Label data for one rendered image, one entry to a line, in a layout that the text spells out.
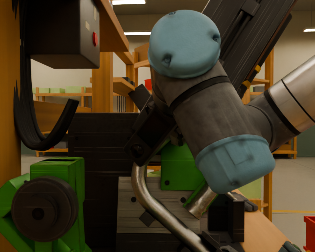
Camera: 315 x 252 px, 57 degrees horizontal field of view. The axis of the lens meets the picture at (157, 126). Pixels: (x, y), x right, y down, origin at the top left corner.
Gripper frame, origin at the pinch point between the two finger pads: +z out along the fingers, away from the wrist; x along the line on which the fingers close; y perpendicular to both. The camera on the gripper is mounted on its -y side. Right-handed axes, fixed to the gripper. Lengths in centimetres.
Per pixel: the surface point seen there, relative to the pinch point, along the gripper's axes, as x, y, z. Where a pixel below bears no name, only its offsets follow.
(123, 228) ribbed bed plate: -7.4, -20.1, 5.0
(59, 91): 464, 13, 786
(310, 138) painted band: -196, 475, 841
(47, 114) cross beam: 33.6, -16.4, 23.2
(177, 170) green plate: -7.0, -3.3, 2.9
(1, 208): 3.9, -25.5, -23.6
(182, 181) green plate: -9.5, -4.2, 2.9
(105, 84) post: 50, 11, 70
